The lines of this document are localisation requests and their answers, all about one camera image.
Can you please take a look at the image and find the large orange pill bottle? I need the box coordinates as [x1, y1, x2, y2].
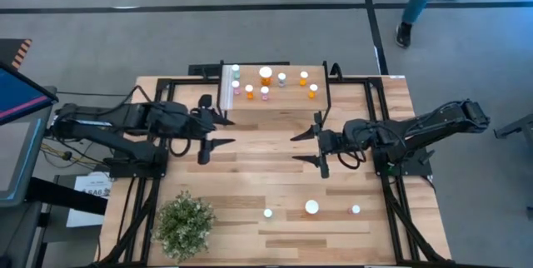
[304, 199, 321, 216]
[258, 66, 274, 87]

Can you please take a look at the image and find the black floor cable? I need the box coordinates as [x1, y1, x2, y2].
[55, 90, 126, 98]

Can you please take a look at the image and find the black cart beam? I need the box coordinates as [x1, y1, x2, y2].
[25, 177, 109, 216]

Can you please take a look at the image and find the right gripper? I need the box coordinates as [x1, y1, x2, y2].
[289, 112, 356, 179]

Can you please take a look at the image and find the yellow cable bundle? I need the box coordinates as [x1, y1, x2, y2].
[39, 141, 110, 168]

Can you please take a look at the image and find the black clamp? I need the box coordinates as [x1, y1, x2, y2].
[328, 62, 345, 80]

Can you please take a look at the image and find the hazard-striped black floor mat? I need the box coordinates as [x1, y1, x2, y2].
[0, 37, 33, 72]

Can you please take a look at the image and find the wooden shelf with black legs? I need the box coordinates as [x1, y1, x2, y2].
[215, 60, 333, 128]

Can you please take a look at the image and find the artificial green plant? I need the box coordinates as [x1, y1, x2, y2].
[152, 191, 217, 261]

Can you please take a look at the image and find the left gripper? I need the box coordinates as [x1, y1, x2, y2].
[178, 94, 237, 166]

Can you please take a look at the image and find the white paper sign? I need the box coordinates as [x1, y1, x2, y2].
[65, 171, 114, 228]

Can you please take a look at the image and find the black stand leg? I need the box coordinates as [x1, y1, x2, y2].
[493, 112, 533, 140]

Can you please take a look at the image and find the blue display screen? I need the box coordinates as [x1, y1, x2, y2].
[0, 60, 59, 127]

